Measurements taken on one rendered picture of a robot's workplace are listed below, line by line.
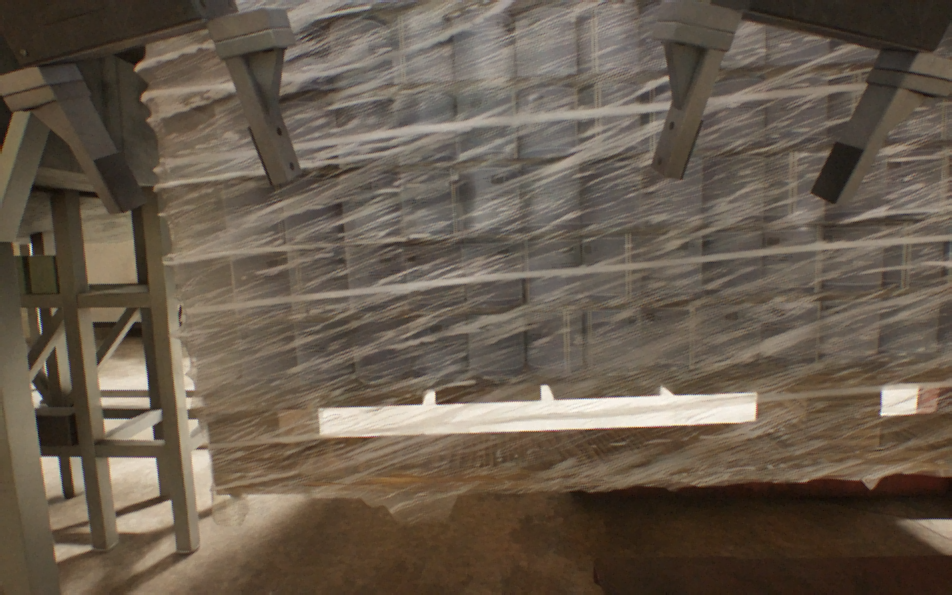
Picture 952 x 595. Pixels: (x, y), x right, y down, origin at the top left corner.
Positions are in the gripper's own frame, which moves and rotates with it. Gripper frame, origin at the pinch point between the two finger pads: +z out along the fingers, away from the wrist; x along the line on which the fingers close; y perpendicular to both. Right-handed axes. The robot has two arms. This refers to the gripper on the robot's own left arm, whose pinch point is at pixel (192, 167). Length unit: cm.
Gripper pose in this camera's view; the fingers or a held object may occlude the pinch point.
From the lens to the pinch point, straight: 40.4
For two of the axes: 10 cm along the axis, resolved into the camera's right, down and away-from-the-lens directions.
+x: -9.8, 1.2, 1.6
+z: 1.8, 8.6, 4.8
